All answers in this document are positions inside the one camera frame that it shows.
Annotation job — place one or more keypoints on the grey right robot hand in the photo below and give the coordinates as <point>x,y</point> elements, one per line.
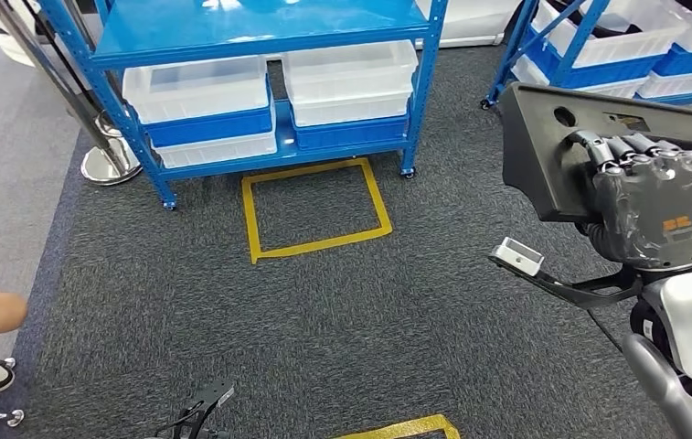
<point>654,218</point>

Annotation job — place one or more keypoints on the white car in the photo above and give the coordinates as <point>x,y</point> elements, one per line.
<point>473,24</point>

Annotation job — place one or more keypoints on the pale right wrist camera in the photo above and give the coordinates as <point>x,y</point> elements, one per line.
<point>520,255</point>

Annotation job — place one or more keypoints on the black plastic panel part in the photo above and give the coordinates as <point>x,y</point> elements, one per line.
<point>539,163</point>

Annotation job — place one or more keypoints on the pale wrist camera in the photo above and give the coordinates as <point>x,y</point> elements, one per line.
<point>520,255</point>
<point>225,396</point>

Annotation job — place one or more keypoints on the chrome stanchion post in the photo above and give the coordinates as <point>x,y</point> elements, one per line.
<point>106,124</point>
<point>109,163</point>

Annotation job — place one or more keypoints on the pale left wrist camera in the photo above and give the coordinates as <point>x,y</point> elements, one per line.
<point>225,396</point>

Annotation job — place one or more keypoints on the blue metal shelf rack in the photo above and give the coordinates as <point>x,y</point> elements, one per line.
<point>230,24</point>
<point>569,48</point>

